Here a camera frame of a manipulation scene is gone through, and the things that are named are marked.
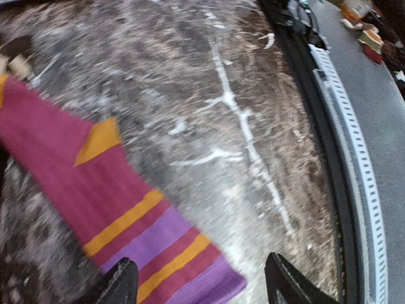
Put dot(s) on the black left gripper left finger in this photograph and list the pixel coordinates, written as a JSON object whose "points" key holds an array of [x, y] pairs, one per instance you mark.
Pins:
{"points": [[119, 284]]}

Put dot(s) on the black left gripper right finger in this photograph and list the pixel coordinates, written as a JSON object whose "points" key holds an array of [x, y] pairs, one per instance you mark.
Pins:
{"points": [[285, 284]]}

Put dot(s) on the maroon purple orange striped sock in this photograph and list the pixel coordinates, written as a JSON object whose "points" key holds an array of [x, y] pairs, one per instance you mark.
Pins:
{"points": [[82, 169]]}

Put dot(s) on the brown argyle rolled sock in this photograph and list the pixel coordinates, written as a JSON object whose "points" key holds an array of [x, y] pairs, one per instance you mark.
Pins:
{"points": [[15, 57]]}

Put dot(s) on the white slotted cable duct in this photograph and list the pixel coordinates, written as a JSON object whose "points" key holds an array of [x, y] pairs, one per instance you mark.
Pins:
{"points": [[367, 207]]}

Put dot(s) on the black front table rail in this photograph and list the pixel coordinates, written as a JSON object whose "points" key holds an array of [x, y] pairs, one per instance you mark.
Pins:
{"points": [[292, 37]]}

